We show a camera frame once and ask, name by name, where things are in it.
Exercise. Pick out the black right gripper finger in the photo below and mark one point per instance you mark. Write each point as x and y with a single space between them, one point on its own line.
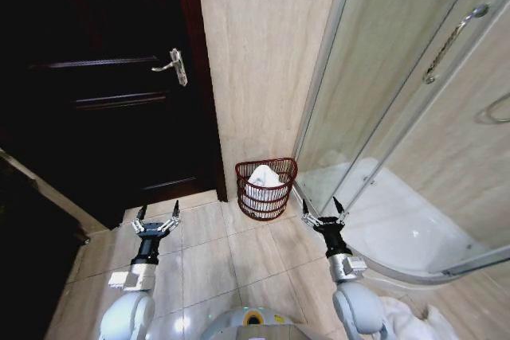
339 211
307 216

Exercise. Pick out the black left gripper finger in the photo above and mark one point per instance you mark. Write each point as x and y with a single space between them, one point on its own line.
171 219
138 221

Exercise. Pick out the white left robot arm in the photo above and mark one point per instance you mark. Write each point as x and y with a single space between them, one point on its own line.
126 308

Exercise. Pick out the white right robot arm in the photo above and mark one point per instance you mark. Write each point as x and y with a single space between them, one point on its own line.
354 300

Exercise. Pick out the dark red wicker hamper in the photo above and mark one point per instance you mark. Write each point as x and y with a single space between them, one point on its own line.
264 188

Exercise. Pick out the white towel in hamper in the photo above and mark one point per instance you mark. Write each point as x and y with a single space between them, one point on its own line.
263 184

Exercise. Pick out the white crumpled used towel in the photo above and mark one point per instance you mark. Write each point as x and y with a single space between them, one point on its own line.
414 320

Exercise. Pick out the white shower tray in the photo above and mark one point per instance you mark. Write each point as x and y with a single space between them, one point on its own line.
394 228

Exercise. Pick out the dark cabinet with pale edge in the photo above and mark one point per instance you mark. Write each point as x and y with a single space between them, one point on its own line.
36 244

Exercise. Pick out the white robot front shell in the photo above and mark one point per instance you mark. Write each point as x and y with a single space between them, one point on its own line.
250 322

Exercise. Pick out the dark wooden door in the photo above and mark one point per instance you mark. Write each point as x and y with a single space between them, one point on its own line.
103 89

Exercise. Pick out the glass shower enclosure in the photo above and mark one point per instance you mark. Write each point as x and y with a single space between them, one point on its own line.
402 117

